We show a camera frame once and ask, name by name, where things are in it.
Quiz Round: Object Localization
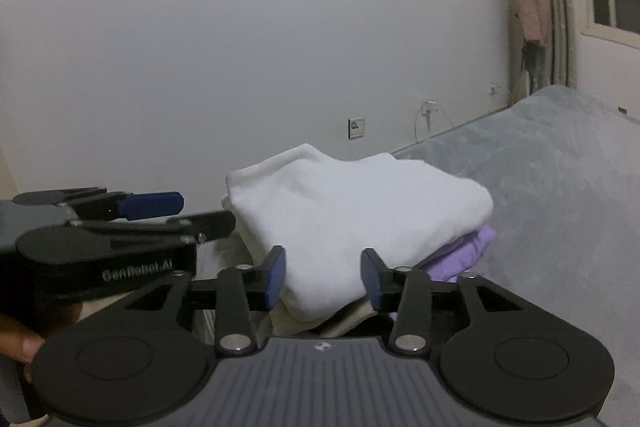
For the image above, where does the white charger with cable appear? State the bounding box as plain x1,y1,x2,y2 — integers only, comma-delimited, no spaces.
415,99,456,142

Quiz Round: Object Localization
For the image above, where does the grey hanging garment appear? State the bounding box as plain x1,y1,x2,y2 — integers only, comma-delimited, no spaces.
522,42,544,84

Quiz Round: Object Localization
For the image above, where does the grey bed blanket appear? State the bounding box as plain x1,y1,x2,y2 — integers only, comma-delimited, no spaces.
390,84,640,427

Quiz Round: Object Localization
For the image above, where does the cream folded garment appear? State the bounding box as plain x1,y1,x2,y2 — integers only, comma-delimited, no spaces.
194,194,376,343

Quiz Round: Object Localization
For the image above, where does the person's left hand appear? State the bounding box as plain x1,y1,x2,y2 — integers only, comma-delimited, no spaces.
0,312,48,365

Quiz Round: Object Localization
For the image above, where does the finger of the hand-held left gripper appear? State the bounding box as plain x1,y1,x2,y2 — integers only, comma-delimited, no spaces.
65,192,185,222
67,210,236,244

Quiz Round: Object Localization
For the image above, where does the purple garment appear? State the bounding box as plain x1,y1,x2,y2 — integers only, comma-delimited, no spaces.
390,227,497,323

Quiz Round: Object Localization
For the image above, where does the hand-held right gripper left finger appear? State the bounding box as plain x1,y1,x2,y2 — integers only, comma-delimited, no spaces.
125,246,287,354

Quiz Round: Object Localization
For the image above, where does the white printed sweatshirt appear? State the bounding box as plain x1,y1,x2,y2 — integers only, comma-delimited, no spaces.
222,143,495,322

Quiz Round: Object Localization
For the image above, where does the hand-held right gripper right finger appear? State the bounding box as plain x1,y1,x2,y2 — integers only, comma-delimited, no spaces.
361,248,521,354

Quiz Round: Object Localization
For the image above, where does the pink hanging garment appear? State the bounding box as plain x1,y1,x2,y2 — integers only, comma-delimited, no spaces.
515,0,552,46

